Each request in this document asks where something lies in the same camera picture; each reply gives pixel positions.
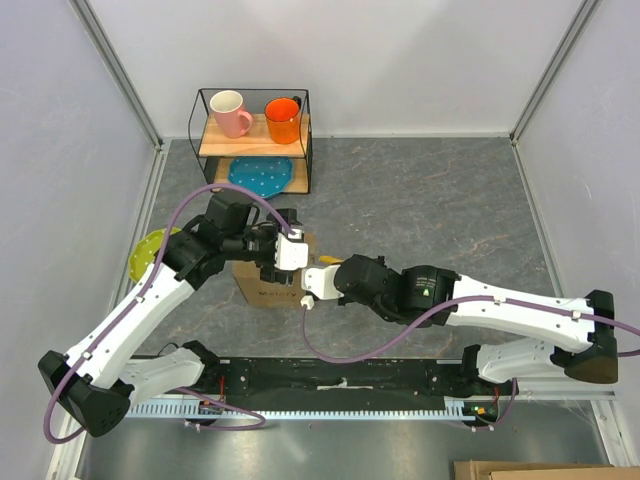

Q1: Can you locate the brown cardboard express box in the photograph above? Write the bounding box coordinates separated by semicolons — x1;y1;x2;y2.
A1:
232;232;315;308

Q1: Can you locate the pink ceramic mug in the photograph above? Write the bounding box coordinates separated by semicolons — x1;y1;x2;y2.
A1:
209;90;254;139

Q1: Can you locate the blue dotted plate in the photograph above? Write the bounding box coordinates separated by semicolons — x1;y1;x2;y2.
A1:
228;156;294;199

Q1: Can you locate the black wire wooden shelf rack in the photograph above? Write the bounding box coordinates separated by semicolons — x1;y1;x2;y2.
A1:
187;88;313;194

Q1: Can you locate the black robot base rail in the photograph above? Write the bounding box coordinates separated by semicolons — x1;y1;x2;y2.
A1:
129;357;519;420

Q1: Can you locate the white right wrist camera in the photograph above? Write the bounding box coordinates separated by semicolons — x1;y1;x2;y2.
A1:
300;264;344;310

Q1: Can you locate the cardboard sheet in corner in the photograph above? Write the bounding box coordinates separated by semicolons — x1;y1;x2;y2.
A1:
453;461;639;480

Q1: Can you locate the orange ceramic mug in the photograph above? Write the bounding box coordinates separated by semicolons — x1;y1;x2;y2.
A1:
264;96;302;145

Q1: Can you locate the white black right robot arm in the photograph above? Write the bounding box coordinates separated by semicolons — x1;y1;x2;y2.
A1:
331;255;618;394

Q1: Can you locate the green dotted plate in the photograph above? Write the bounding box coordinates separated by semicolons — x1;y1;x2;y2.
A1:
128;229;166;284

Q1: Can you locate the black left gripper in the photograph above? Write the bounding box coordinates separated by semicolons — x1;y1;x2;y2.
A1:
225;210;303;285

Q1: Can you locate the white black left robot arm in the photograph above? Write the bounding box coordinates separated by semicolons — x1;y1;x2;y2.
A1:
38;188;309;444

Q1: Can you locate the yellow utility knife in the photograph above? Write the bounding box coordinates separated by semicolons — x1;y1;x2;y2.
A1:
318;255;343;265

